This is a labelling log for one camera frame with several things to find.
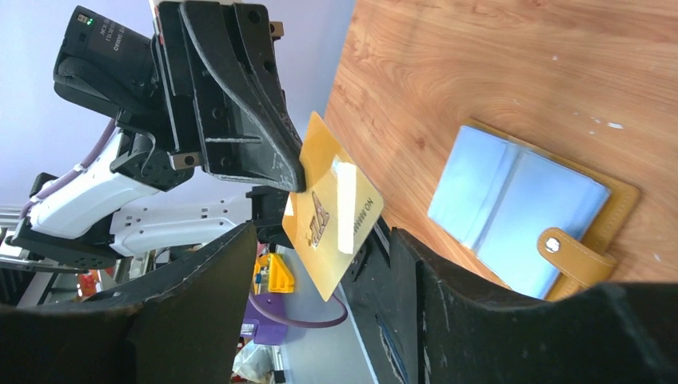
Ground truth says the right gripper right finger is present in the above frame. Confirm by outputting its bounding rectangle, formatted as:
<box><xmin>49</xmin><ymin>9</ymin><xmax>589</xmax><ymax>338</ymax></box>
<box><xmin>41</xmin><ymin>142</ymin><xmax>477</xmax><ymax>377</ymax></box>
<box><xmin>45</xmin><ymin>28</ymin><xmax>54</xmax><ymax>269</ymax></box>
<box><xmin>389</xmin><ymin>228</ymin><xmax>677</xmax><ymax>383</ymax></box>

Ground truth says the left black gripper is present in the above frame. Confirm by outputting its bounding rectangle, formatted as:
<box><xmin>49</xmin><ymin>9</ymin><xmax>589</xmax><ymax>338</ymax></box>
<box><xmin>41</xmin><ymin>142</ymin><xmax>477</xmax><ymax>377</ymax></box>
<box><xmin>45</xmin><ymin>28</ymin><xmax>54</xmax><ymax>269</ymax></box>
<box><xmin>53</xmin><ymin>1</ymin><xmax>306</xmax><ymax>192</ymax></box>

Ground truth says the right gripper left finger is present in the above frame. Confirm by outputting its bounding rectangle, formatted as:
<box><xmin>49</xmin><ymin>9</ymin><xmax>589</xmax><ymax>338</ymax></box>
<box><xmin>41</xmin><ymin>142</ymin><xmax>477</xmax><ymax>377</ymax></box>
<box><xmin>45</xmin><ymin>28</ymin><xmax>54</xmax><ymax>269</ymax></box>
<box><xmin>1</xmin><ymin>223</ymin><xmax>257</xmax><ymax>383</ymax></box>

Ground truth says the yellow leather card holder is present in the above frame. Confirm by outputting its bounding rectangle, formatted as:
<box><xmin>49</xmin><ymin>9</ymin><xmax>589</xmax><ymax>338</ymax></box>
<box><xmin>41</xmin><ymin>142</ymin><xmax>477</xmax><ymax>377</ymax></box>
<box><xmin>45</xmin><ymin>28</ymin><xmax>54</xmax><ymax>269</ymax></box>
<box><xmin>428</xmin><ymin>122</ymin><xmax>640</xmax><ymax>301</ymax></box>

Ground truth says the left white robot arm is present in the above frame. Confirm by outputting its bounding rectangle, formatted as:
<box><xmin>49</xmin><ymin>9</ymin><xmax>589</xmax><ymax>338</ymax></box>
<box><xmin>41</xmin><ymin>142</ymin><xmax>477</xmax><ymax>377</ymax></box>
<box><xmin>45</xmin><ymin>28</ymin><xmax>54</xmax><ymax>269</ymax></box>
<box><xmin>10</xmin><ymin>1</ymin><xmax>307</xmax><ymax>271</ymax></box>

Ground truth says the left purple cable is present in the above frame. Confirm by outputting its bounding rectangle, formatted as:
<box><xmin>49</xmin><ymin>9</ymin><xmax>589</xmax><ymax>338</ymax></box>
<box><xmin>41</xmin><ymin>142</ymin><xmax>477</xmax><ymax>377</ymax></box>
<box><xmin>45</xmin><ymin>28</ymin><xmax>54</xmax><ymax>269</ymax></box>
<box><xmin>18</xmin><ymin>118</ymin><xmax>118</xmax><ymax>218</ymax></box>

